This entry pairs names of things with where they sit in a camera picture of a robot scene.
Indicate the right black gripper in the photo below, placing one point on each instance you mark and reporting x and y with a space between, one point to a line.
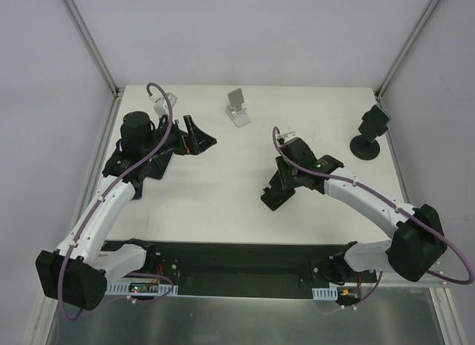
283 174

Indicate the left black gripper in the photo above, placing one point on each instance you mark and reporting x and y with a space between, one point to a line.
191 138

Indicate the black round phone stand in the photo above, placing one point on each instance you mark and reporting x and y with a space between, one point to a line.
364 146

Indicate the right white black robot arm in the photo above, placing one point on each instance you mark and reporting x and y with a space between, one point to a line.
414 240

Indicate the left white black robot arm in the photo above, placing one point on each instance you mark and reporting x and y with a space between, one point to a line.
75 273

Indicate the silver phone stand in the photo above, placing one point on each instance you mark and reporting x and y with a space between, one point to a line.
236 110

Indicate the dark blue phone left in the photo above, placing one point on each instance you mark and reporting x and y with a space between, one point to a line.
138 194

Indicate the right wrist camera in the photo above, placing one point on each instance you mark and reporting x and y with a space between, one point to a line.
286 138

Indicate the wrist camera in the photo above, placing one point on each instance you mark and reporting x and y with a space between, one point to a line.
160 104
286 138

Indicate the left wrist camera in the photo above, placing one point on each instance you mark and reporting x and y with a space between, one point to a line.
160 104

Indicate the right white cable duct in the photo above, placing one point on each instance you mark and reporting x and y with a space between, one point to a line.
329 293

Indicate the white cable duct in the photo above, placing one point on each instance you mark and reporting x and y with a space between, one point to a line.
329 293
138 289

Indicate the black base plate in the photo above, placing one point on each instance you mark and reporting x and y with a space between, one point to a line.
245 270

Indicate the left aluminium frame post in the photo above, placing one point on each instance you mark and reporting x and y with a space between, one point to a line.
90 45

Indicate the aluminium frame post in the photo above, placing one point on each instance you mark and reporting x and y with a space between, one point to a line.
90 45
421 23

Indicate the left white cable duct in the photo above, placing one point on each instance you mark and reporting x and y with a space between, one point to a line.
138 289

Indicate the right aluminium frame post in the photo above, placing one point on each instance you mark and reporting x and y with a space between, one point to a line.
421 23

